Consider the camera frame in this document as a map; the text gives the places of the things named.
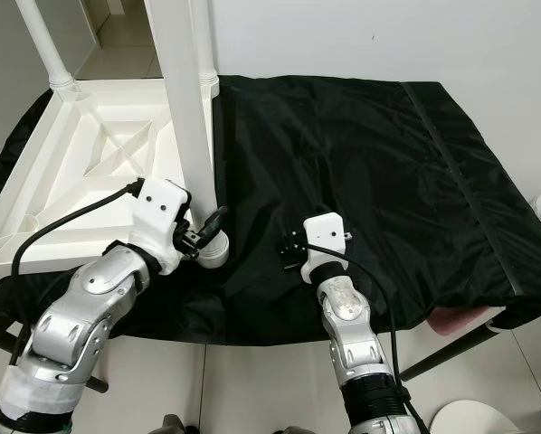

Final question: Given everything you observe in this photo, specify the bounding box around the black metal table leg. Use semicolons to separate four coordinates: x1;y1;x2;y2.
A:
400;327;505;382
0;327;29;355

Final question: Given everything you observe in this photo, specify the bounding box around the black cloth table cover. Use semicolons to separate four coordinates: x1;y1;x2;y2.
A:
0;74;541;346

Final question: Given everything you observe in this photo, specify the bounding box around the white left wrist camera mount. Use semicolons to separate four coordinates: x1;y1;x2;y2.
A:
126;178;190;275

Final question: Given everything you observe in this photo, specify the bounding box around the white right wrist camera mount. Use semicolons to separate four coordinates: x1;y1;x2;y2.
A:
301;212;349;283

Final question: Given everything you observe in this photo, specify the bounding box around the grey robot left foot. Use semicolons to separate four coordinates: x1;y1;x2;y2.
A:
160;414;192;434

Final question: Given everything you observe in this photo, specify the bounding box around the white plastic table top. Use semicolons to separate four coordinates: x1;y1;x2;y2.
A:
0;77;231;292

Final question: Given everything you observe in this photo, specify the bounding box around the white plastic table leg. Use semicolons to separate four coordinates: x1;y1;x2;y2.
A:
15;0;78;91
144;0;231;269
191;0;223;90

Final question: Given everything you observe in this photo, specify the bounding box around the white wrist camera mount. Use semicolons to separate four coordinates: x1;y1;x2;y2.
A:
301;212;349;283
126;178;190;275

